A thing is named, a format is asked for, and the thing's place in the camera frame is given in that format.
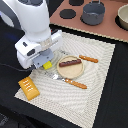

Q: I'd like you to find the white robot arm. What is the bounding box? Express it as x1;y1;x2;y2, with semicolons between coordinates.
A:
0;0;62;69

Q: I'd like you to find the brown toy sausage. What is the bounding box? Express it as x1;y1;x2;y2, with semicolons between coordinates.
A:
59;59;82;67

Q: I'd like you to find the grey toy pot middle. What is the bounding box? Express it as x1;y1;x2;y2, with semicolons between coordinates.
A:
81;0;105;25

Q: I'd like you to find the white woven placemat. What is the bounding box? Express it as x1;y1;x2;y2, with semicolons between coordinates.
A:
13;31;116;128

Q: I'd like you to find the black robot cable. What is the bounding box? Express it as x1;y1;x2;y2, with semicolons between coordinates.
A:
0;62;28;73

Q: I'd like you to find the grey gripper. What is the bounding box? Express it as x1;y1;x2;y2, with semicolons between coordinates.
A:
33;49;54;68

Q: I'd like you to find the beige bowl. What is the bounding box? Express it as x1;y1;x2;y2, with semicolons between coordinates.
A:
118;4;128;30

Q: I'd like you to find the yellow toy box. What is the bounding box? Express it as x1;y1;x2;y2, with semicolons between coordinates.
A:
43;61;52;70

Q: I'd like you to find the orange toy bread loaf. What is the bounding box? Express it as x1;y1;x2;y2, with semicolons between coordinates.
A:
18;77;40;100

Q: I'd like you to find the fork with orange handle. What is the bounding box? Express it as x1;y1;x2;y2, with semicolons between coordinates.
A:
45;71;87;89

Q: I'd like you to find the knife with orange handle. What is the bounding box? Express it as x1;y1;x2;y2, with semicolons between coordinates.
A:
59;50;98;63

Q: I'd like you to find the round beige plate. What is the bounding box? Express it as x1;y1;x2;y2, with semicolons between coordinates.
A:
57;55;84;79

